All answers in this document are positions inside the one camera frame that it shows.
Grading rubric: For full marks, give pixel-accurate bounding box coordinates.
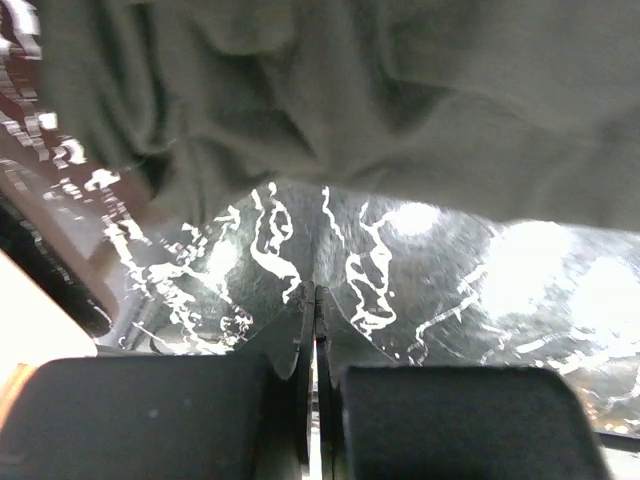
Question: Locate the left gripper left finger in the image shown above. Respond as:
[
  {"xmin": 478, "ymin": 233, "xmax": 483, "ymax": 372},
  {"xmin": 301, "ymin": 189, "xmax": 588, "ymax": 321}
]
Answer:
[{"xmin": 1, "ymin": 282, "xmax": 315, "ymax": 479}]

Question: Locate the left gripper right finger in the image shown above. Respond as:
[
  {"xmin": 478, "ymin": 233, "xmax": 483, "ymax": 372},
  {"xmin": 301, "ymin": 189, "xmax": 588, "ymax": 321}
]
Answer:
[{"xmin": 315, "ymin": 287, "xmax": 610, "ymax": 479}]

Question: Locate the black t shirt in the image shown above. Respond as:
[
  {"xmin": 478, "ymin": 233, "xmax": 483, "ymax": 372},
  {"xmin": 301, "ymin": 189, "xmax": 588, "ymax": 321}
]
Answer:
[{"xmin": 38, "ymin": 1, "xmax": 639, "ymax": 231}]

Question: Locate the black marbled table mat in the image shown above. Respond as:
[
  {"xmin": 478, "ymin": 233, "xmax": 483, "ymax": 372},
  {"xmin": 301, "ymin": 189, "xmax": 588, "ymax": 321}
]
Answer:
[{"xmin": 1, "ymin": 1, "xmax": 639, "ymax": 434}]

